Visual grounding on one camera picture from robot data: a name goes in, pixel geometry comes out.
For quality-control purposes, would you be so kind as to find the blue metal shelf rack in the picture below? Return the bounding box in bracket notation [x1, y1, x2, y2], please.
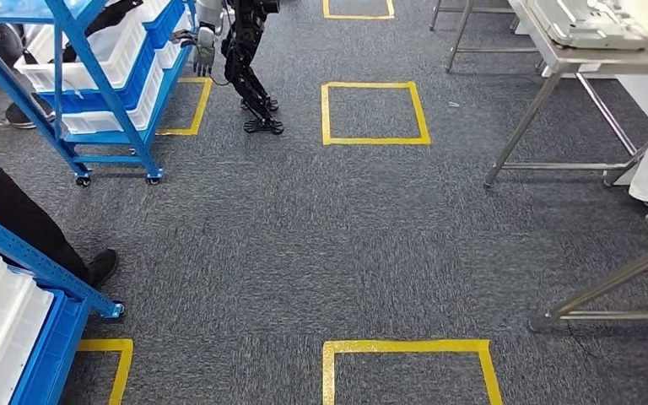
[0, 203, 126, 405]

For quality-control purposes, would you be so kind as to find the yellow floor tape square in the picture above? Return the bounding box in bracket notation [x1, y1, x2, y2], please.
[76, 338, 134, 405]
[322, 0, 396, 20]
[321, 81, 431, 147]
[322, 339, 504, 405]
[156, 76, 213, 137]

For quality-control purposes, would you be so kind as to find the black and silver humanoid robot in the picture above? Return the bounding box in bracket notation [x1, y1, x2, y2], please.
[170, 0, 285, 136]

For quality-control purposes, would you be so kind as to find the steel table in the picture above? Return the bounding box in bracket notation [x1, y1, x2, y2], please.
[483, 0, 648, 188]
[429, 0, 543, 73]

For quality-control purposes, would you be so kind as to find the blue wheeled rack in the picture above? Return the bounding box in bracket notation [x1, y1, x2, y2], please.
[0, 0, 197, 187]

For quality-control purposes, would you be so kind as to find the stamped metal panel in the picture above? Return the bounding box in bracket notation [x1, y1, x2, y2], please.
[527, 0, 648, 51]

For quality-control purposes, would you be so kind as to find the black curved strap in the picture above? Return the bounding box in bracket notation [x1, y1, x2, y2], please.
[22, 0, 145, 63]

